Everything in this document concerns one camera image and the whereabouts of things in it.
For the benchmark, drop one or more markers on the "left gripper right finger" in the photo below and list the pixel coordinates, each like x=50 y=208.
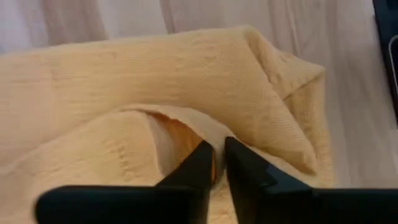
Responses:
x=280 y=205

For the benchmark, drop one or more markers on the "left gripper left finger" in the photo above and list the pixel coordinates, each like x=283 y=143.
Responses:
x=124 y=205

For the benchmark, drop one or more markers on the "mustard yellow towel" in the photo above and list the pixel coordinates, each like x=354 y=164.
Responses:
x=155 y=77

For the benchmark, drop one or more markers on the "black metal table frame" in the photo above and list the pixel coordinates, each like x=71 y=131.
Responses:
x=385 y=31

